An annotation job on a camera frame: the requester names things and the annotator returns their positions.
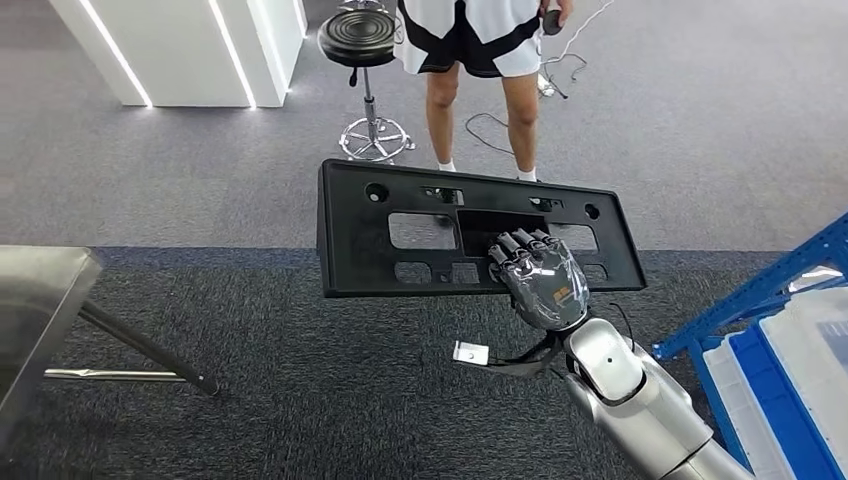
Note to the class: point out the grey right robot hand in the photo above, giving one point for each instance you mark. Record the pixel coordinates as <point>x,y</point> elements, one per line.
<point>546,285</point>

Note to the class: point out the person's hand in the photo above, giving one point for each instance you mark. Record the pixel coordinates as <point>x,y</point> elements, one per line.
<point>564,8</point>

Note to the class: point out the black handheld device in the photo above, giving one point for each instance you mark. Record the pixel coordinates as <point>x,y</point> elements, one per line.
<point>552,23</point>

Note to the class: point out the black plastic plate bracket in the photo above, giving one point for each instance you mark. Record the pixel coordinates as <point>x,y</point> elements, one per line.
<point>358,265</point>

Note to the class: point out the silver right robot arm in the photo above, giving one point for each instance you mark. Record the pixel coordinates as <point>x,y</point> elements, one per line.
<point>636,404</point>

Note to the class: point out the blue metal shelf rack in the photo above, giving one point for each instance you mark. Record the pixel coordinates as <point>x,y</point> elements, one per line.
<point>742,299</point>

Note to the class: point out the stainless steel workbench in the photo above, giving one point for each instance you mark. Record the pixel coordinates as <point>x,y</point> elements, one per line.
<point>33,298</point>

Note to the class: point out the person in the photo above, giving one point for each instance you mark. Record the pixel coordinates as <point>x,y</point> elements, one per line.
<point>464,33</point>

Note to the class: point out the black stool with chrome base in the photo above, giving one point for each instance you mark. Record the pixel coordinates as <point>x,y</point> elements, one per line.
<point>358,36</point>

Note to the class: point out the white cabinet with light strips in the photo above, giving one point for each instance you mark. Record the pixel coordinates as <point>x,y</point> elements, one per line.
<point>185,53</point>

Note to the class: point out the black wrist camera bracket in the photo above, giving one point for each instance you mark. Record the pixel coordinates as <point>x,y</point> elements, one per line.
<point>530,364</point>

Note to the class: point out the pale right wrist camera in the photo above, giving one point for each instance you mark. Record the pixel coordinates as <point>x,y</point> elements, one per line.
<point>472,353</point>

